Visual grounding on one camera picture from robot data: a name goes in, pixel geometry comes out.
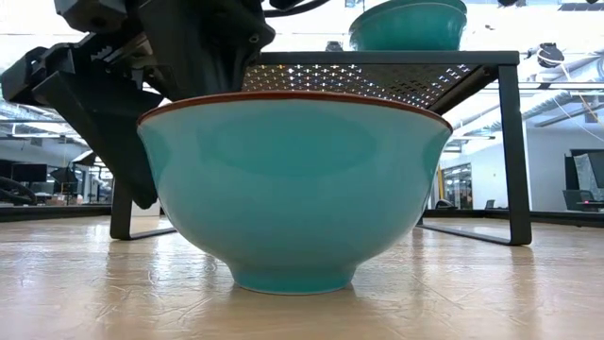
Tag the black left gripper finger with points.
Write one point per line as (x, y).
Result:
(207, 52)
(104, 123)

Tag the teal floral patterned bowl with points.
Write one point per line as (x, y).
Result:
(292, 189)
(439, 5)
(406, 35)

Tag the black perforated metal shelf riser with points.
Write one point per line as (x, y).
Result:
(377, 58)

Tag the black aluminium table frame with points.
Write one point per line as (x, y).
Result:
(47, 212)

